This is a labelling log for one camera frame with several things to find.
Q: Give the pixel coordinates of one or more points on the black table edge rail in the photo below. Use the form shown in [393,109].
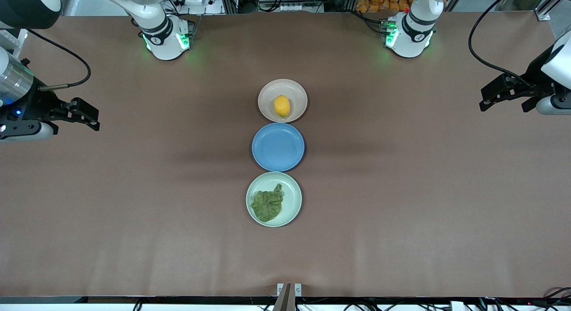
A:
[134,299]

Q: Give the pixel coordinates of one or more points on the yellow lemon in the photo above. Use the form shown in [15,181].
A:
[281,106]

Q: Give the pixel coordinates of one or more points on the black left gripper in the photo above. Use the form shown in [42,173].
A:
[535,74]

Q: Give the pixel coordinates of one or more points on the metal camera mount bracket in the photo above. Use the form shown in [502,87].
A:
[288,293]

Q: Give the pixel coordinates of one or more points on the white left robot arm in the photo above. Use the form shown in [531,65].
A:
[408,43]

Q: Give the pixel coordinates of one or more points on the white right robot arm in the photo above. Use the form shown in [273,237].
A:
[165,43]

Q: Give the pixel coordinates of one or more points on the green lettuce leaf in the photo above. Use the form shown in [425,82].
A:
[267,205]

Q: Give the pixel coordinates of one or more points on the light green round plate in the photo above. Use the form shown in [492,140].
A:
[292,204]

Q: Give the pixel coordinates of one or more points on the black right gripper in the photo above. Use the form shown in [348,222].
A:
[32,104]

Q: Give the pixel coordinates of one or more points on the bag of orange items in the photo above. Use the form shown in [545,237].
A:
[383,1]

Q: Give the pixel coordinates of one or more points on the beige round plate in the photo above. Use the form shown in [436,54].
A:
[296,94]

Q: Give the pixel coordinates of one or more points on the aluminium frame profile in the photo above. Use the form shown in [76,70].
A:
[551,5]

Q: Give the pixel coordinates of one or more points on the blue round plate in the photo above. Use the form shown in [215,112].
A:
[277,147]

